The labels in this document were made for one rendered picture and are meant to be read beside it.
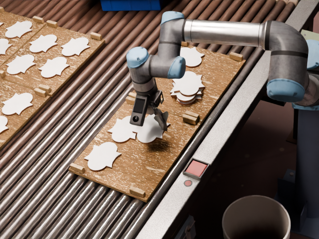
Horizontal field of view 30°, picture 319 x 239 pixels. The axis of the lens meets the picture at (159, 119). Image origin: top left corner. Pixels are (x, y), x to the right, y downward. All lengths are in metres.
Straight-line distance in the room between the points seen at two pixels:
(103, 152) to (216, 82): 0.57
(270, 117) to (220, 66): 1.14
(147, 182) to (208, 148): 0.28
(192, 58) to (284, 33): 0.79
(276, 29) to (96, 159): 0.84
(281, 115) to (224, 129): 1.36
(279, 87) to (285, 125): 1.74
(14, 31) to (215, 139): 1.23
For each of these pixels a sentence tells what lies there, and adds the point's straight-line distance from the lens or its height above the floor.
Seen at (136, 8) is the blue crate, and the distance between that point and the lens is 2.98.
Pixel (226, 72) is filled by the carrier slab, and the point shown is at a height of 0.94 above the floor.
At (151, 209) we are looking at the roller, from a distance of 2.11.
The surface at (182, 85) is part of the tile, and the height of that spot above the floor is 0.98.
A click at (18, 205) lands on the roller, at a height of 0.92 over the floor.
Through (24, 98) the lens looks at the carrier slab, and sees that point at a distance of 2.61.
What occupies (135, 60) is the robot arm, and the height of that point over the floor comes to 1.37.
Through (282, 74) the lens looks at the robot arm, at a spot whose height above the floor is 1.36.
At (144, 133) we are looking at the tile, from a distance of 2.20.
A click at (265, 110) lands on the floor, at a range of 3.69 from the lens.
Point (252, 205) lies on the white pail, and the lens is 2.84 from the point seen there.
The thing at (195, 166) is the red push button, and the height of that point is 0.93.
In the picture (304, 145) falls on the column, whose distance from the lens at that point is 2.77.
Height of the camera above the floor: 2.60
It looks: 45 degrees down
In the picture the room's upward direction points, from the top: 11 degrees counter-clockwise
